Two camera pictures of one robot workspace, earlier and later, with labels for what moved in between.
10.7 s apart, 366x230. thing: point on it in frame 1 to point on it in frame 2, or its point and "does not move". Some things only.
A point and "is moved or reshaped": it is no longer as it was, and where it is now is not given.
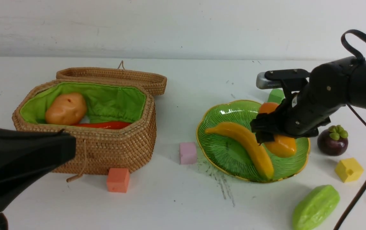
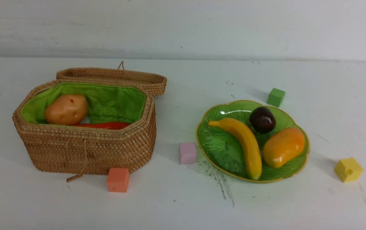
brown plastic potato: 68,109 does not move
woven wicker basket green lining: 97,150 does not move
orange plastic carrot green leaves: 113,125 does not move
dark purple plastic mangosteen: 333,141 is moved or reshaped
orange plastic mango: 282,146 is moved or reshaped
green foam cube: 276,95 does not move
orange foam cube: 118,180 does not move
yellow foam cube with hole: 349,170 does not move
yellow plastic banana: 260,158 is moved or reshaped
